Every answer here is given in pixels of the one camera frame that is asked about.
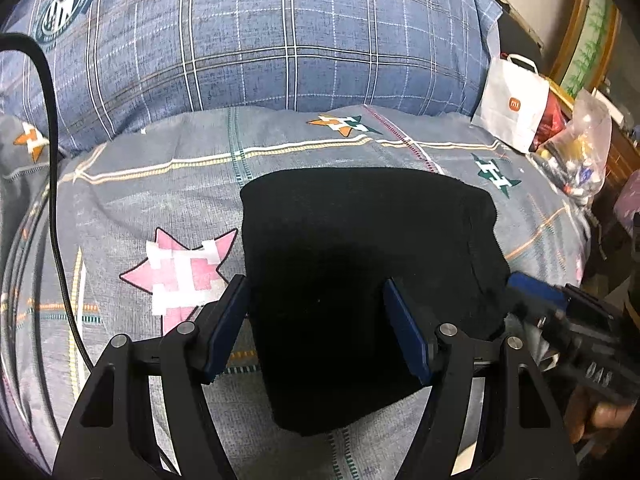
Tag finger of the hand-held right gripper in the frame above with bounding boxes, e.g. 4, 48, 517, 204
507, 271, 568, 318

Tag wooden framed picture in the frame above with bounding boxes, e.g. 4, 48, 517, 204
547, 0, 623, 106

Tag blue plaid pillow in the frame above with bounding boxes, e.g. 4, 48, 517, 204
0, 0, 503, 158

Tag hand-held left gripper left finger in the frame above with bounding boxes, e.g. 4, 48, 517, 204
52, 274, 248, 480

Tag person's right hand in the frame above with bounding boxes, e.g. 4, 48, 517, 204
570, 390, 632, 443

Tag dark cloth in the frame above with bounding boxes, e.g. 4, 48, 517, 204
492, 7, 548, 78

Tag clear plastic bag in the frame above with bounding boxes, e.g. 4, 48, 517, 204
530, 89, 613, 206

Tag black cable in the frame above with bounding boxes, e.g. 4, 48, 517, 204
0, 32, 96, 366

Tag grey printed bed sheet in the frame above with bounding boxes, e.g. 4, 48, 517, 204
0, 102, 601, 480

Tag white paper bag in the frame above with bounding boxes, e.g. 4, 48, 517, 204
471, 52, 551, 155

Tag red plastic bag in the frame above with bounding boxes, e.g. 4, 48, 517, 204
530, 85, 568, 153

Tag purple cloth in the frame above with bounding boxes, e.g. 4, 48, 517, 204
614, 169, 640, 233

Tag wooden cabinet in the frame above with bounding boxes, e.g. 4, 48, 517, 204
595, 100, 640, 196

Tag black pants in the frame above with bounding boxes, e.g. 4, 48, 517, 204
239, 166, 511, 438

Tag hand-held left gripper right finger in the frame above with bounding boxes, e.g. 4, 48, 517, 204
382, 277, 576, 480

